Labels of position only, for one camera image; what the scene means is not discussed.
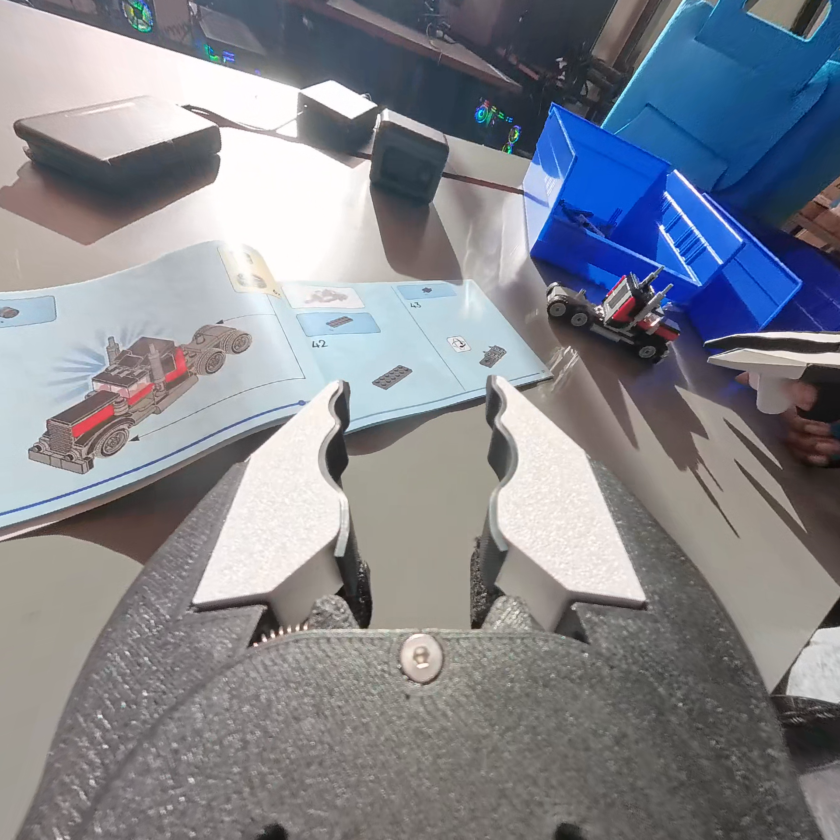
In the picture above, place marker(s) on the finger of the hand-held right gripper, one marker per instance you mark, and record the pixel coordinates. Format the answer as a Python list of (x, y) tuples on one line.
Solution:
[(754, 364), (787, 341)]

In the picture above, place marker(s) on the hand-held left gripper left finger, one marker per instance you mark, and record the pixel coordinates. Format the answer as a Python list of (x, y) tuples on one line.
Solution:
[(275, 512)]

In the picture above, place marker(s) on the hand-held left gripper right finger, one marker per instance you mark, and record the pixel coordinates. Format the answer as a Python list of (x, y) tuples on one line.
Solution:
[(558, 518)]

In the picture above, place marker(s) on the red black toy brick truck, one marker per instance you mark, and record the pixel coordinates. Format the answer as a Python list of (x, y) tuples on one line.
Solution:
[(623, 308)]

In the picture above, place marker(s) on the blue plastic bin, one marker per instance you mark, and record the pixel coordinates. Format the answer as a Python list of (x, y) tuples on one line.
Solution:
[(590, 170), (741, 295)]

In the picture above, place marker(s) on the grey desk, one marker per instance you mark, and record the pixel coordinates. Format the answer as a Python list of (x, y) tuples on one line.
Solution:
[(65, 623)]

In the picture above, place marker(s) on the person's right hand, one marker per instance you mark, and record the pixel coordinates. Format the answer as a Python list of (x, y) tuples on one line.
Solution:
[(814, 439)]

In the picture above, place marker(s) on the pile of loose toy bricks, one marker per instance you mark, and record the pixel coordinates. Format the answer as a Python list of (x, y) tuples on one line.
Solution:
[(581, 220)]

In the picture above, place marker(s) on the light blue instruction booklet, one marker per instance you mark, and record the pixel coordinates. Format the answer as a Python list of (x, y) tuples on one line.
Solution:
[(197, 295)]

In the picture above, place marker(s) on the blue felt carrier bag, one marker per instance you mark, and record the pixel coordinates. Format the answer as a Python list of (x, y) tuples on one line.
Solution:
[(741, 98)]

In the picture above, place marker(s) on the person's grey sweatshirt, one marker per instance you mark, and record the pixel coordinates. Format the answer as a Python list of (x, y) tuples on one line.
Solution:
[(817, 663)]

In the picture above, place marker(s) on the computer case with coloured lights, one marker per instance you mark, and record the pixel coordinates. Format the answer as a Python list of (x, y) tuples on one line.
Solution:
[(492, 121)]

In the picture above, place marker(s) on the dark grey cube power station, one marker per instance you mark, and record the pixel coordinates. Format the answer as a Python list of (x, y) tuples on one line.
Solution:
[(407, 157)]

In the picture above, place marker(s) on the black flat power bank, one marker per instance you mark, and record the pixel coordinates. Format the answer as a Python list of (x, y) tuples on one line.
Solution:
[(118, 141)]

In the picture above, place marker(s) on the dark rectangular adapter box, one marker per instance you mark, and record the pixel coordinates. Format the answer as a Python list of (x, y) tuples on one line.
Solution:
[(331, 111)]

